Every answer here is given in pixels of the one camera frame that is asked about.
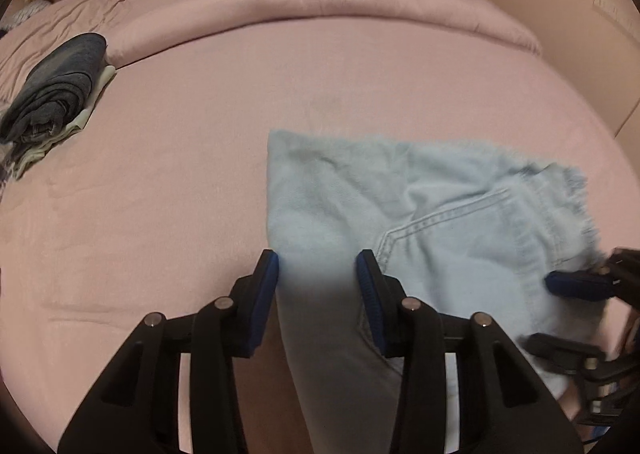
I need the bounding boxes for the light blue strawberry pants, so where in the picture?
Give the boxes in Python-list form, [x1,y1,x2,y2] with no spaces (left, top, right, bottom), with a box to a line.
[267,130,603,453]

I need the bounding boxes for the pink bed sheet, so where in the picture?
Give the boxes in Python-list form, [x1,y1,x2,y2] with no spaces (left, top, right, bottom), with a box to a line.
[1,18,639,453]

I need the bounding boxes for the dark blue folded jeans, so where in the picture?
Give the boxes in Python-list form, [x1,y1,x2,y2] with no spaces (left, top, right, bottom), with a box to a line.
[1,33,106,144]

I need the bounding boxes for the pale green folded garment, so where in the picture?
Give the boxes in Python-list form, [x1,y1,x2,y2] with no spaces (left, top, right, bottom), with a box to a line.
[11,64,116,180]

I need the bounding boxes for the pink folded duvet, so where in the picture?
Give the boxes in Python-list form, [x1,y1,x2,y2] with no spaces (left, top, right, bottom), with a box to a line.
[1,0,541,106]

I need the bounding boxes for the white wall socket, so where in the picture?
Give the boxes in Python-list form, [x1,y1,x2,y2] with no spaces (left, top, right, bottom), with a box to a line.
[593,0,639,38]

